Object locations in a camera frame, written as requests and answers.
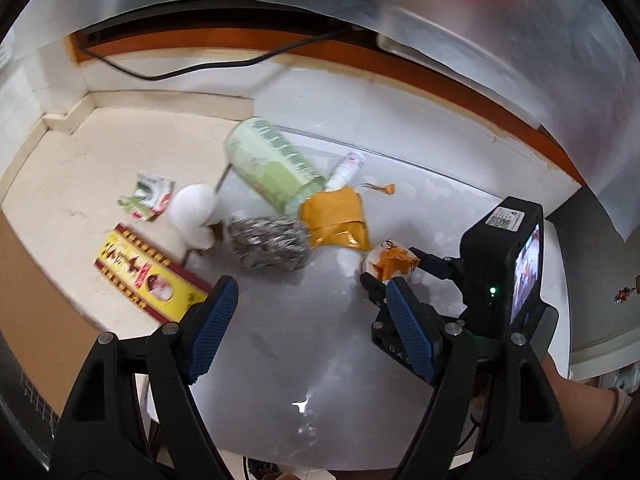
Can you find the orange white wrapper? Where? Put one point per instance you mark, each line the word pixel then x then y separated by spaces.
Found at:
pixel 390 260

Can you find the yellow red flat box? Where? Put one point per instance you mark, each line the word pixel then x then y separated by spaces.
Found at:
pixel 147 277

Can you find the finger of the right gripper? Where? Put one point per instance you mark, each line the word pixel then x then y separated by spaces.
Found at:
pixel 376 290
pixel 443 268

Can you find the silver reflective foil sheet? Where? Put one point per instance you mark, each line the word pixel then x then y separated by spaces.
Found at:
pixel 572 64

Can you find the small green white sachet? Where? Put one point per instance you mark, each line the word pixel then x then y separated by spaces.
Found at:
pixel 151 196

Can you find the orange padded envelope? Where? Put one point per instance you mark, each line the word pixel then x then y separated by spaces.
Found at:
pixel 336 218

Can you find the black camera with screen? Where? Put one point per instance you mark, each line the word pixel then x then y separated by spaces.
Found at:
pixel 501 272

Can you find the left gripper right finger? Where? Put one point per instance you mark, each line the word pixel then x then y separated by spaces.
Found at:
pixel 419 327

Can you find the white crumpled tissue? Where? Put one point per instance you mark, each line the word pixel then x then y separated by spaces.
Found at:
pixel 192 212

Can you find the white small bottle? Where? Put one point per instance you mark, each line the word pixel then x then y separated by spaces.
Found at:
pixel 344 171

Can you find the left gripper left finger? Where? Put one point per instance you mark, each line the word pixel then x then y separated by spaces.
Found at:
pixel 205 324

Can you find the metal dish rack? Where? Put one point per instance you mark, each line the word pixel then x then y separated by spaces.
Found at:
pixel 32 418

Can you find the green cylindrical canister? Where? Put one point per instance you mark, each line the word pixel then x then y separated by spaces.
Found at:
pixel 266 160

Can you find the brown cardboard sheet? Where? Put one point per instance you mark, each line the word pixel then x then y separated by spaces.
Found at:
pixel 45 333

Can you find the person right forearm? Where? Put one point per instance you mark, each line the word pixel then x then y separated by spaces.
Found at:
pixel 590 414

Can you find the silver foil wrapper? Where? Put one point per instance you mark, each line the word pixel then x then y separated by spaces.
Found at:
pixel 270 242

